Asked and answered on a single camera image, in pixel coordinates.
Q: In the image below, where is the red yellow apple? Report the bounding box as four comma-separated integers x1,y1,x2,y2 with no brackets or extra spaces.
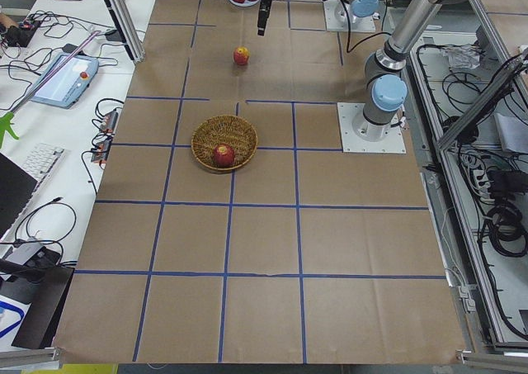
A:
233,46,250,66

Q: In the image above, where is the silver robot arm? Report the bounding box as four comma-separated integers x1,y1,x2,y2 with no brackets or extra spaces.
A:
352,0,467,142

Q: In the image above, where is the woven wicker basket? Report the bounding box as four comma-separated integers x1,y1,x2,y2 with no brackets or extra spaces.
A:
191,115,258,173

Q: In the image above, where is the dark red apple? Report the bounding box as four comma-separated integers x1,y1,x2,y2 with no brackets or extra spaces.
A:
213,144,235,168

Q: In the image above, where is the teach pendant tablet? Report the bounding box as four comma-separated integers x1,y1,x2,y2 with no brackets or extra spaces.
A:
31,54,100,108

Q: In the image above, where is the white keyboard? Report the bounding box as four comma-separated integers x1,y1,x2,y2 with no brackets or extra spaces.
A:
21,143,65,192

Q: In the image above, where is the green hand pointer stick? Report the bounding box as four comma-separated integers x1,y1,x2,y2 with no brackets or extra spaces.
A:
1,31,101,143

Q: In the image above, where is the black laptop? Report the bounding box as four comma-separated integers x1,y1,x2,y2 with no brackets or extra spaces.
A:
0,154,37,236

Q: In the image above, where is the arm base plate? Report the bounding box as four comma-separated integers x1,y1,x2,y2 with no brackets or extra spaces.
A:
323,0,380,33
337,102,407,154

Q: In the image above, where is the black braided cable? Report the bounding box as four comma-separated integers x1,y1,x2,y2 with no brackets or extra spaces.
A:
329,0,391,54

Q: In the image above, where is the aluminium frame post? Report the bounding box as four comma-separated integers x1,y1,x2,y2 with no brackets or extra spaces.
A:
103,0,145,64

